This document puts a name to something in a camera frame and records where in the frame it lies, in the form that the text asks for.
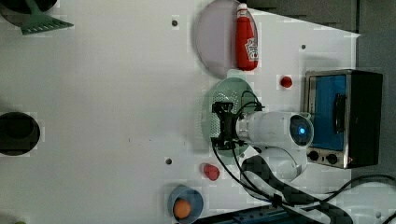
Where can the small red strawberry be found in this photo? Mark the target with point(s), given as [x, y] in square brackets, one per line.
[286, 82]

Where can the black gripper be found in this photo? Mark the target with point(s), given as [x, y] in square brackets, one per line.
[227, 138]

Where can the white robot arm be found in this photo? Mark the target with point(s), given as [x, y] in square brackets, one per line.
[281, 140]

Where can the blue bowl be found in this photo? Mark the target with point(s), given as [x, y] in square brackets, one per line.
[193, 196]

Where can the black cylinder cup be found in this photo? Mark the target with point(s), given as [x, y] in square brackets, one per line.
[19, 133]

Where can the black toaster oven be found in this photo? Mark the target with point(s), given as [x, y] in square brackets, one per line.
[345, 108]

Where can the round grey plate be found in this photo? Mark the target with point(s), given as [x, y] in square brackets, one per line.
[214, 36]

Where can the red ketchup bottle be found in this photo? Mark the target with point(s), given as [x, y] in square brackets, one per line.
[247, 55]

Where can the orange ball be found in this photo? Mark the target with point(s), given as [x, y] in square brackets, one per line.
[182, 208]

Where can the red green strawberry toy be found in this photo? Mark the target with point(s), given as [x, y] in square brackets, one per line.
[211, 171]

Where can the green spatula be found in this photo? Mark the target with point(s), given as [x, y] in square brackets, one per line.
[39, 22]

